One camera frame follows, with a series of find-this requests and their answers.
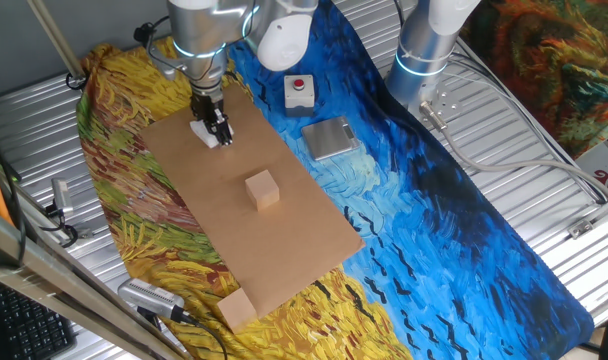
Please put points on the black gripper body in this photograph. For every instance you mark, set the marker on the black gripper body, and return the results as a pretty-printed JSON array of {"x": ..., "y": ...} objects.
[{"x": 206, "y": 107}]

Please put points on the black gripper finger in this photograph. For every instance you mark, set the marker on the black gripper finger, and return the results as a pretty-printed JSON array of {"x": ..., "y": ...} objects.
[
  {"x": 223, "y": 131},
  {"x": 208, "y": 124}
]

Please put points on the white sponge block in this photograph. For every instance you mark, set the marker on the white sponge block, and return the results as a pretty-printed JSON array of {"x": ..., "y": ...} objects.
[{"x": 201, "y": 136}]

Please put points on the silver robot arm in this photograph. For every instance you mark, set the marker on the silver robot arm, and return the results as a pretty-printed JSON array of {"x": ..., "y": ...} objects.
[{"x": 204, "y": 30}]

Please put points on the grey box red button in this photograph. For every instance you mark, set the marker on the grey box red button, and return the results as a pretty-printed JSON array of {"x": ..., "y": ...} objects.
[{"x": 299, "y": 100}]

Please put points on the silver kitchen scale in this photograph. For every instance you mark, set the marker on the silver kitchen scale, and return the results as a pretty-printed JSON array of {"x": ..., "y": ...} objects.
[{"x": 329, "y": 137}]

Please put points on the brown cardboard sheet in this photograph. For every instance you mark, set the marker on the brown cardboard sheet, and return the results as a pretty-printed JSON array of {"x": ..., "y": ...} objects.
[{"x": 284, "y": 240}]

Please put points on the thin metal rod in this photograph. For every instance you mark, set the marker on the thin metal rod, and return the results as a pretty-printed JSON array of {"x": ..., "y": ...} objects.
[{"x": 55, "y": 40}]

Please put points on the silver robot mounting plate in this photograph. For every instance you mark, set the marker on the silver robot mounting plate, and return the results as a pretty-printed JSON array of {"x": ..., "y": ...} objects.
[{"x": 446, "y": 102}]

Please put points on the blue yellow painted tablecloth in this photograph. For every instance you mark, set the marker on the blue yellow painted tablecloth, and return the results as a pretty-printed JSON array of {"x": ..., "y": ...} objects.
[{"x": 434, "y": 225}]

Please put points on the black keyboard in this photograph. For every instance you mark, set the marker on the black keyboard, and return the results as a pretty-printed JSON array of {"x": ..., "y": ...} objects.
[{"x": 29, "y": 327}]

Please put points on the orange green painted cloth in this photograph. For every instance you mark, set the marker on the orange green painted cloth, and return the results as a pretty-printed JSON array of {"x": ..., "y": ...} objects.
[{"x": 559, "y": 65}]

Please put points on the white sign red letters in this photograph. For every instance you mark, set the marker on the white sign red letters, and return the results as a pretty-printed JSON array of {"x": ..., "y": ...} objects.
[{"x": 604, "y": 170}]

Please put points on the small silver depth camera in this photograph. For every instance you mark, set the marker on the small silver depth camera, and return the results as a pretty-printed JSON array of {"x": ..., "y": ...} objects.
[{"x": 61, "y": 195}]

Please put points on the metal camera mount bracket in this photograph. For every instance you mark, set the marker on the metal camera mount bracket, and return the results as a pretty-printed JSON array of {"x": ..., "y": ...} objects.
[{"x": 85, "y": 233}]

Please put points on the silver ribbed camera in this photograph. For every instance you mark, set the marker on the silver ribbed camera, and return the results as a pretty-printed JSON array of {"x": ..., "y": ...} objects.
[{"x": 149, "y": 297}]

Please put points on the aluminium frame beam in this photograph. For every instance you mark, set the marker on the aluminium frame beam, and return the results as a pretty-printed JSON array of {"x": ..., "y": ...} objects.
[{"x": 59, "y": 282}]

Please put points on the aluminium corner bracket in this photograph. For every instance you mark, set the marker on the aluminium corner bracket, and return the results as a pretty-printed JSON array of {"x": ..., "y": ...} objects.
[{"x": 581, "y": 229}]

